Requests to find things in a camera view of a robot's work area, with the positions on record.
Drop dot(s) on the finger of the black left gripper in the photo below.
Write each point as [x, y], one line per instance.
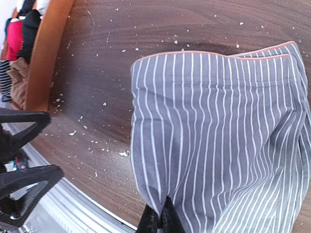
[11, 144]
[21, 191]

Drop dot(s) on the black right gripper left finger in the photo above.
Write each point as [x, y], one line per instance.
[148, 222]

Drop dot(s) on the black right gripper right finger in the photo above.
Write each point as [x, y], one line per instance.
[169, 220]

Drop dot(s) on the grey striped boxer underwear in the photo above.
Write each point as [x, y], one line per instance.
[227, 138]

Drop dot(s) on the navy striped rolled underwear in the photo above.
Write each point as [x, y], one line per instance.
[5, 81]

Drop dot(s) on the brown rolled underwear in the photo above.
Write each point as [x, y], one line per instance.
[19, 73]

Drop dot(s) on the red rolled underwear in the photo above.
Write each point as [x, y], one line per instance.
[14, 39]

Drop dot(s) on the black rolled underwear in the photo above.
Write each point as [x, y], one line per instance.
[30, 27]

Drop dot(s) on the brown wooden organizer box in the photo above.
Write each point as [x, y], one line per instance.
[54, 14]

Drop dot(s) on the aluminium front rail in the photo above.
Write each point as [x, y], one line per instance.
[98, 193]

